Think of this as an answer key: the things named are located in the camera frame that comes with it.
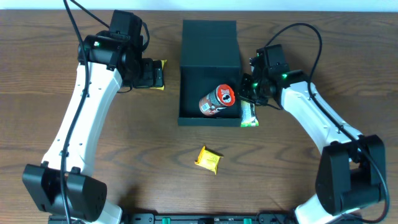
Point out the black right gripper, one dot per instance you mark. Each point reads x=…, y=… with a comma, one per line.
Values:
x=246, y=88

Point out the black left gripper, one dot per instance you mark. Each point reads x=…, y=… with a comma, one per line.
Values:
x=157, y=76

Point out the long yellow snack packet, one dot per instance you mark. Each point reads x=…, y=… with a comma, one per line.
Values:
x=158, y=74

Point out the dark red Pringles can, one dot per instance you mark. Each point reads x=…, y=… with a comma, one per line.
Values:
x=218, y=99

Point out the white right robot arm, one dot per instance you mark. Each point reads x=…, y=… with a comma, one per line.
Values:
x=352, y=169

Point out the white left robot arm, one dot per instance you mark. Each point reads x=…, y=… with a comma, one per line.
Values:
x=63, y=184

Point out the green white snack packet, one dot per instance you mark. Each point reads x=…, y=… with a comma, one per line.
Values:
x=248, y=118

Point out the black open gift box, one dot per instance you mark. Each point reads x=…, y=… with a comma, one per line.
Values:
x=209, y=57

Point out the small yellow snack packet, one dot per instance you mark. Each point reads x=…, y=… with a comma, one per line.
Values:
x=208, y=159

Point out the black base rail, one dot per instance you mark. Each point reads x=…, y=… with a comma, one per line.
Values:
x=186, y=218

